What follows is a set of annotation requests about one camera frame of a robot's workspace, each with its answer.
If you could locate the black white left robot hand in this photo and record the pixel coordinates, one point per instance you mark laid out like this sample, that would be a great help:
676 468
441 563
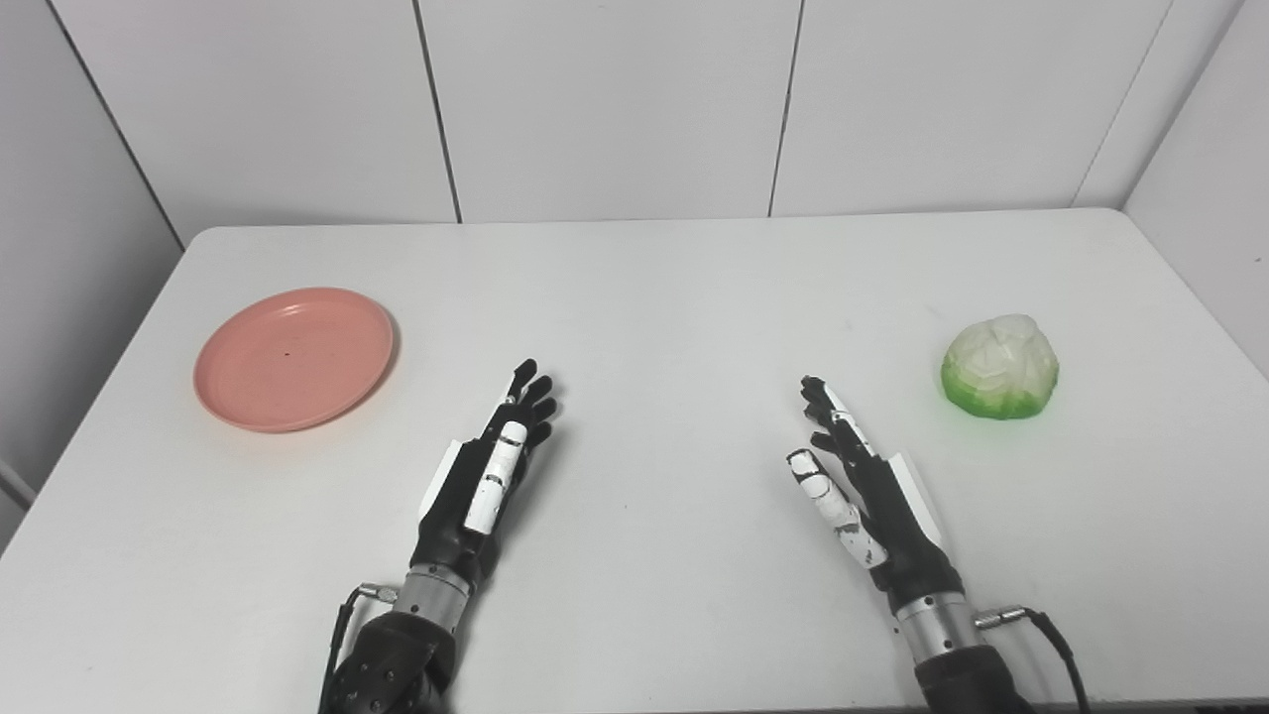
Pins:
466 496

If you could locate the green white toy cabbage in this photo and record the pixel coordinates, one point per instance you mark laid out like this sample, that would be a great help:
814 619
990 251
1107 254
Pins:
999 365

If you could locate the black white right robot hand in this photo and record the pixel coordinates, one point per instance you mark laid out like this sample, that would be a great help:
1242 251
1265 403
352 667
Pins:
887 516

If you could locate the pink round plate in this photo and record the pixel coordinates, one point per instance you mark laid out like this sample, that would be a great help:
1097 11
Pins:
293 359

